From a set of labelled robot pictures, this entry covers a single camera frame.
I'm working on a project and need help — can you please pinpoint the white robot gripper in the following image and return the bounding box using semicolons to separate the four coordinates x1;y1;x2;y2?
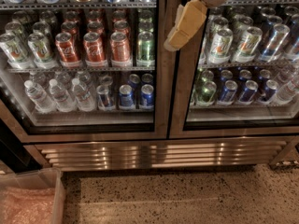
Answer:
164;0;227;51

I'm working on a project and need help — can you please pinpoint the glass fridge door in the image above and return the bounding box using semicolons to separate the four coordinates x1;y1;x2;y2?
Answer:
1;0;172;143
170;0;299;139

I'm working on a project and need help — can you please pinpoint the right fridge 7up can left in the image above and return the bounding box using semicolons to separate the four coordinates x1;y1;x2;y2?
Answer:
207;28;233;64

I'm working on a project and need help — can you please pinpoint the fridge 7up can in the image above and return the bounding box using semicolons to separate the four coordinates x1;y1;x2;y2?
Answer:
207;28;233;64
231;26;263;63

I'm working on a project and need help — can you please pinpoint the right fridge blue can left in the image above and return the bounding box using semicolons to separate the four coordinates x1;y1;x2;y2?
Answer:
217;80;238;105

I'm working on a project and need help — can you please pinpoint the right fridge green can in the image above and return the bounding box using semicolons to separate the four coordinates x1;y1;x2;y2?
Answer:
196;81;217;106

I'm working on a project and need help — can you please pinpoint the right fridge silver blue can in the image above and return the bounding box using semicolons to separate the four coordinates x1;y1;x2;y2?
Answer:
258;24;290;63

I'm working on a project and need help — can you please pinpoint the right fridge blue can middle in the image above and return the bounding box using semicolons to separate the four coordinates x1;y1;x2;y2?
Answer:
237;80;258;105

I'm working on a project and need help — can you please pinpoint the right fridge water bottle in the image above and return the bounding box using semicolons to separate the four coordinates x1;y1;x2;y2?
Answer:
275;76;299;105

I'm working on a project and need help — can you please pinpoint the steel fridge base grille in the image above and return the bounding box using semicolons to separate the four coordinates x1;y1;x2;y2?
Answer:
25;135;298;172

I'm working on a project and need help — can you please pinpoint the green soda can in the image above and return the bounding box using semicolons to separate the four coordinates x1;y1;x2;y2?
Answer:
136;32;155;66

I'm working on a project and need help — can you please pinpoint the red coca cola can right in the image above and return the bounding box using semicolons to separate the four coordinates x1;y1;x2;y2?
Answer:
110;32;133;67

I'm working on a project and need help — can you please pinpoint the red coca cola can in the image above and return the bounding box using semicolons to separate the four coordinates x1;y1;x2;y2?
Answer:
55;32;82;68
110;32;133;67
83;32;107;67

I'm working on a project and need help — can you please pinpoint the blue pepsi can right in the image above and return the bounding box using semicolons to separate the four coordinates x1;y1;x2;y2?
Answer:
140;84;154;109

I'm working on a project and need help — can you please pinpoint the blue pepsi can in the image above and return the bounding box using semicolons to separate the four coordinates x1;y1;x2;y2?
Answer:
140;84;154;109
119;85;135;110

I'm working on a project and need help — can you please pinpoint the blue pepsi can left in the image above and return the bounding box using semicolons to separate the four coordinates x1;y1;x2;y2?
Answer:
119;85;135;110

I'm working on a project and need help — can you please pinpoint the red coca cola can middle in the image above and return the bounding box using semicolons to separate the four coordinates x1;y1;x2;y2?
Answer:
83;32;107;67

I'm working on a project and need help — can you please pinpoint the red bull can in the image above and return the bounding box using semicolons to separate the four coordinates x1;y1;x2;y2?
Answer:
96;85;116;111

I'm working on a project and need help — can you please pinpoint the red coca cola can left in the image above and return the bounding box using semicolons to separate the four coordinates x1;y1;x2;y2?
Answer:
55;32;82;68

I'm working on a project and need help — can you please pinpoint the middle water bottle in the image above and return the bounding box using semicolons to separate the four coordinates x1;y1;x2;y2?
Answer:
49;79;77;112

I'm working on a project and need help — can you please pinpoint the left water bottle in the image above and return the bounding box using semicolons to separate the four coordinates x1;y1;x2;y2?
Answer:
24;80;56;114

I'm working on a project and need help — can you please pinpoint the front left 7up can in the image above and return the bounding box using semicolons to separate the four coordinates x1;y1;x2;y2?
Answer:
0;34;35;70

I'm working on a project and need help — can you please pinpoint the clear plastic bin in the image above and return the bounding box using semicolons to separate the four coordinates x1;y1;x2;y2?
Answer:
0;168;65;224

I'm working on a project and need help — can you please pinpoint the pink bubble wrap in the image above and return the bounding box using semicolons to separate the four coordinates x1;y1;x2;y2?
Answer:
1;187;55;224

